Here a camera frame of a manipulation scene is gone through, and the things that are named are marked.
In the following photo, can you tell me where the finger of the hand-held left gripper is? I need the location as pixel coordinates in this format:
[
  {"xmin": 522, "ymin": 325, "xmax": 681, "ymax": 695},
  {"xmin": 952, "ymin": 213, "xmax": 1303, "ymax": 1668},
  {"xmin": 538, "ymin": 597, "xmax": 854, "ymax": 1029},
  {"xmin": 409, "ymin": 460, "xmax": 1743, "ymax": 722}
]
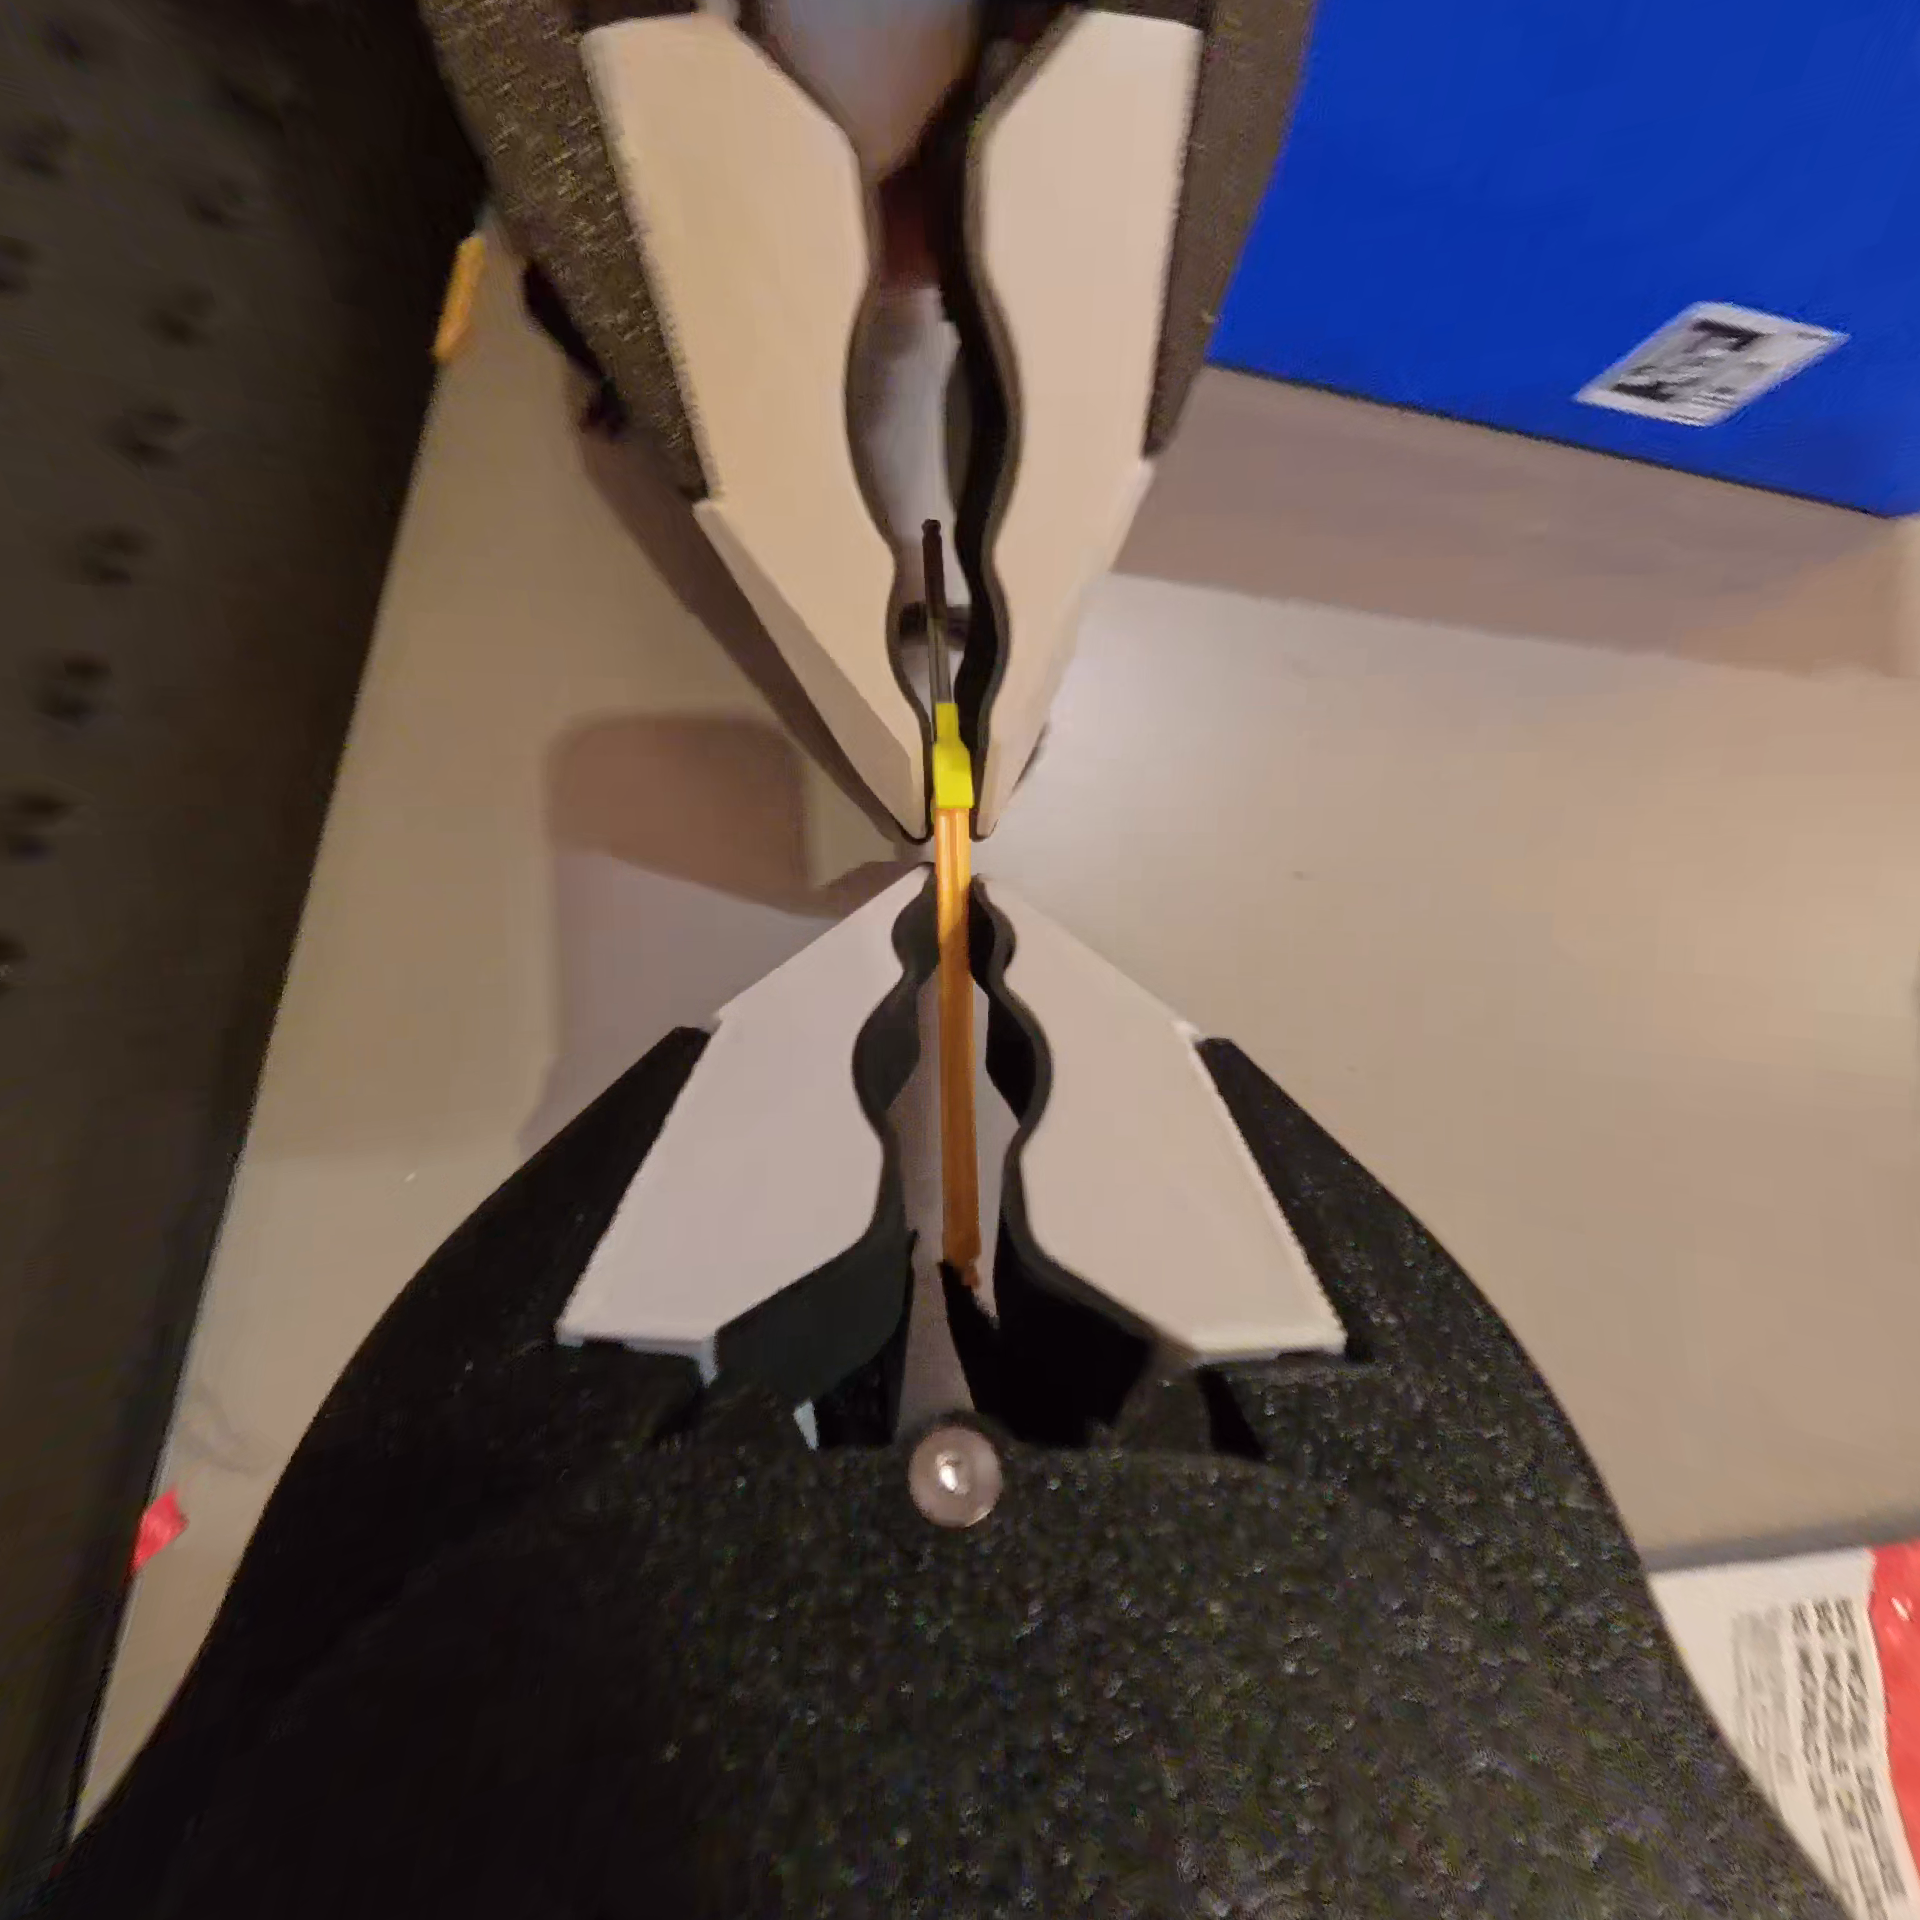
[
  {"xmin": 575, "ymin": 6, "xmax": 934, "ymax": 847},
  {"xmin": 957, "ymin": 0, "xmax": 1206, "ymax": 838}
]

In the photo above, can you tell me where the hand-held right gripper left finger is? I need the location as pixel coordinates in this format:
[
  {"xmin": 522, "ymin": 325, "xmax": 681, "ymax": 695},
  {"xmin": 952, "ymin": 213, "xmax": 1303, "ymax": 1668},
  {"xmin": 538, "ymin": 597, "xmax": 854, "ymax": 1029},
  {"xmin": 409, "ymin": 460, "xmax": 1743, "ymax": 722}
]
[{"xmin": 556, "ymin": 868, "xmax": 923, "ymax": 1388}]

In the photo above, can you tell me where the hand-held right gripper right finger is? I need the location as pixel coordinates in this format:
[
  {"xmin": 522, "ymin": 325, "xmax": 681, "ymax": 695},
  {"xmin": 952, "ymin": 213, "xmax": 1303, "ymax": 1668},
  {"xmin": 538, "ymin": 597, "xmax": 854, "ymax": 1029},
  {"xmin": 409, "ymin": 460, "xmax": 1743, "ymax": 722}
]
[{"xmin": 972, "ymin": 874, "xmax": 1350, "ymax": 1371}]

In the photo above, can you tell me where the orange plastic rod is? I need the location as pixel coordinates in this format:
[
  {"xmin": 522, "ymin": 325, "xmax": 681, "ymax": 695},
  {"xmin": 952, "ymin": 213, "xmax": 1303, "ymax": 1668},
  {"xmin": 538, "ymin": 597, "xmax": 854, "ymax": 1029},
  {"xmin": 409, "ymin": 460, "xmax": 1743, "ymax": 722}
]
[{"xmin": 932, "ymin": 809, "xmax": 984, "ymax": 1292}]

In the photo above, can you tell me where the dark grey thin rod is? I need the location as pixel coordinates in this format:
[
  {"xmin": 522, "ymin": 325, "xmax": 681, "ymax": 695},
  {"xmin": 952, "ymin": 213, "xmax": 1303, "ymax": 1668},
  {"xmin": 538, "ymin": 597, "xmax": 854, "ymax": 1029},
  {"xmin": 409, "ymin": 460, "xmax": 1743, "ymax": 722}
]
[{"xmin": 918, "ymin": 516, "xmax": 964, "ymax": 715}]

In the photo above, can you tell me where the orange plastic connector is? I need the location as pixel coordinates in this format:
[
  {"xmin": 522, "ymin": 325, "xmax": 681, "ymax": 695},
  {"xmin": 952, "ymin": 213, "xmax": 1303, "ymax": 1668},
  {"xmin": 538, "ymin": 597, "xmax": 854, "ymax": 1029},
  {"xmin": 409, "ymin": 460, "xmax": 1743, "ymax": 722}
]
[{"xmin": 430, "ymin": 232, "xmax": 491, "ymax": 366}]

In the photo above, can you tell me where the blue plastic bin white tag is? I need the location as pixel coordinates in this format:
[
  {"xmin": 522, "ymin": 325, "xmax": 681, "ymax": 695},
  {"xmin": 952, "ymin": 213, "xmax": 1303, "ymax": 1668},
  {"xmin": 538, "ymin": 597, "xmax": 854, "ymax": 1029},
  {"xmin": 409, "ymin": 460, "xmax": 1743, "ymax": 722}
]
[{"xmin": 1206, "ymin": 0, "xmax": 1920, "ymax": 523}]

